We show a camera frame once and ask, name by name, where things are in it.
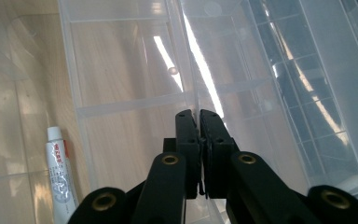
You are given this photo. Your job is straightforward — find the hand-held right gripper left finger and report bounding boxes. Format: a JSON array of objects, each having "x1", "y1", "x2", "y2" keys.
[{"x1": 162, "y1": 108, "x2": 202, "y2": 201}]

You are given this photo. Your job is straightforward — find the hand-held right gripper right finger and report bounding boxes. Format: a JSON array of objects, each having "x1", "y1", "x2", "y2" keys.
[{"x1": 199, "y1": 108, "x2": 241, "y2": 200}]

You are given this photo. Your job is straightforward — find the clear plastic storage box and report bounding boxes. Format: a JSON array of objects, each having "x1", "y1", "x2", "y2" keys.
[{"x1": 0, "y1": 0, "x2": 358, "y2": 224}]

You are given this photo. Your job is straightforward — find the white ointment tube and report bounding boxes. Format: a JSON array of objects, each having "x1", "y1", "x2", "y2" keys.
[{"x1": 44, "y1": 125, "x2": 80, "y2": 224}]

